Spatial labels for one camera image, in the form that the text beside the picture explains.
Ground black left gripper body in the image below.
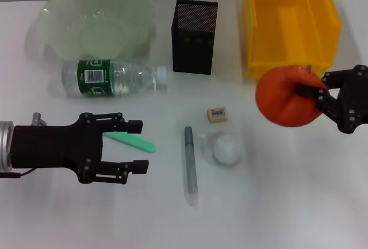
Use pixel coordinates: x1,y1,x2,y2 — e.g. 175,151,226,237
13,112,105,185

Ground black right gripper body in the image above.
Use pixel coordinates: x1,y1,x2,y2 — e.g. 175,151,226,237
335,64,368,135

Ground orange fruit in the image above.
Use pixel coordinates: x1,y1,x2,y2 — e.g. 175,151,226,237
255,64,330,128

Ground clear green-label water bottle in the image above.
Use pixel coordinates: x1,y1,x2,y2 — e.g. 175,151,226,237
60,58,168,99

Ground white garlic bulb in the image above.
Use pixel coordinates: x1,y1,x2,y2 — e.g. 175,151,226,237
201,131,242,166

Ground green pen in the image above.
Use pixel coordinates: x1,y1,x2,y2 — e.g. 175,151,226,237
102,132,157,155

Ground grey pen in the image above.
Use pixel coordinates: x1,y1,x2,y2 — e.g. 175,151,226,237
182,127,200,206

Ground beige eraser with barcode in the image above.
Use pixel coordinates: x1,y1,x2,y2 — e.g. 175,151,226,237
206,106,231,124

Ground black mesh pen holder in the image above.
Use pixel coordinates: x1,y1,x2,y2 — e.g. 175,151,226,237
171,0,219,76

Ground pale green glass fruit plate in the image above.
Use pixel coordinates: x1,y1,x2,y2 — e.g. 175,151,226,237
37,0,156,62

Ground silver plug on left gripper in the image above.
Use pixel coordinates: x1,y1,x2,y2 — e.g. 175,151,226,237
30,112,47,126

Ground yellow plastic bin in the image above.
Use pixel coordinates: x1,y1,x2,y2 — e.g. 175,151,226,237
243,0,343,79

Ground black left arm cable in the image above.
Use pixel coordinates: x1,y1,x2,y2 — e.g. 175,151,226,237
0,169,34,178

